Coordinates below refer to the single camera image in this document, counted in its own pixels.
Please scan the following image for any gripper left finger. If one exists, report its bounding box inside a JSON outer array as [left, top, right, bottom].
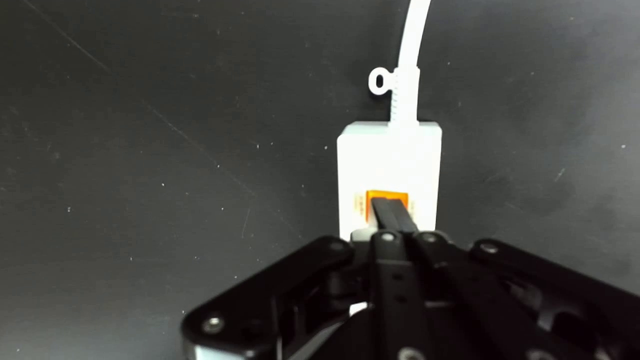
[[181, 197, 407, 360]]

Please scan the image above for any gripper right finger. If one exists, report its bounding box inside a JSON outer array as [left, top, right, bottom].
[[388, 198, 640, 360]]

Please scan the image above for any white extension cable power strip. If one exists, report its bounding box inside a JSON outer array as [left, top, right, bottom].
[[337, 0, 443, 321]]

